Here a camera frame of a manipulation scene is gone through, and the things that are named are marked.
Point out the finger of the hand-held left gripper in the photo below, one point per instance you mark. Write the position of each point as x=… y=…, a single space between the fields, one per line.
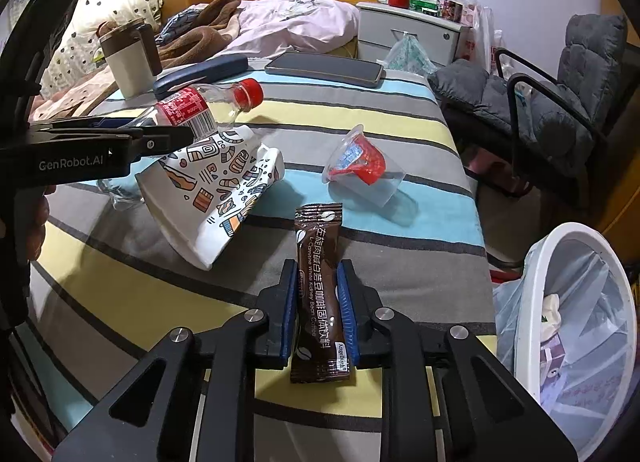
x=160 y=139
x=75 y=122

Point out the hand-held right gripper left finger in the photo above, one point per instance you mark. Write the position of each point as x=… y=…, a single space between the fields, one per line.
x=287 y=314

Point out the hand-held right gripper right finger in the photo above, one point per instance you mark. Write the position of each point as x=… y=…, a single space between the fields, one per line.
x=347 y=314

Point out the clear plastic bottle red cap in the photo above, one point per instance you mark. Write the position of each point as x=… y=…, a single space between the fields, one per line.
x=182 y=106

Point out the brown coffee sachet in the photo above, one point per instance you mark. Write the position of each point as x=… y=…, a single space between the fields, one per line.
x=320 y=262

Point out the person's left hand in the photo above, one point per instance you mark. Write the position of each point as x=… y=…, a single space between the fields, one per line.
x=39 y=227

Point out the white mug brown lid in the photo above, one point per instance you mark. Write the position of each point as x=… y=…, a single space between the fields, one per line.
x=125 y=71

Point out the blue glasses case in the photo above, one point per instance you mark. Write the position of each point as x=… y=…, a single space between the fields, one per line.
x=200 y=74

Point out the patterned paper cup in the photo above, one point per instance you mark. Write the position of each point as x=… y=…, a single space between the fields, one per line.
x=220 y=192

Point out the brown fleece blanket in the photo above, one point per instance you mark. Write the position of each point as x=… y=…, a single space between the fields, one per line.
x=200 y=39

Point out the blue patterned cloth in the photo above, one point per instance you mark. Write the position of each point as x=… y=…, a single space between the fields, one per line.
x=180 y=21

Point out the clear jelly cup red lid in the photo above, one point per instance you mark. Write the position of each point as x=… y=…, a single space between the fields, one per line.
x=360 y=161

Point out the dark smartphone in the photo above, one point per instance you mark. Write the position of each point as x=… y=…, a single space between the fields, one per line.
x=325 y=69

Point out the pink pillow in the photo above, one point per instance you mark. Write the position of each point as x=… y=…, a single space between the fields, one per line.
x=300 y=21

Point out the black office chair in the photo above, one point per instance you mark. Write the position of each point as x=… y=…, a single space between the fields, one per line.
x=480 y=141

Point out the grey nightstand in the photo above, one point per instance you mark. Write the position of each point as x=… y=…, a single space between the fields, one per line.
x=380 y=26

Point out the green patterned plastic bag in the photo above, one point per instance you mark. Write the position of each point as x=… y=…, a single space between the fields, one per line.
x=407 y=56

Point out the stack of green boxes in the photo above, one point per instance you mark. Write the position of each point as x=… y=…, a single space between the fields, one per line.
x=425 y=1

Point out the white plastic bag red print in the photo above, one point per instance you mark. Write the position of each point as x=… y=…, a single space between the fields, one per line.
x=482 y=41

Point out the grey cushioned black chair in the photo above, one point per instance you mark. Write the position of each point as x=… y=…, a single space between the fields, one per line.
x=590 y=56

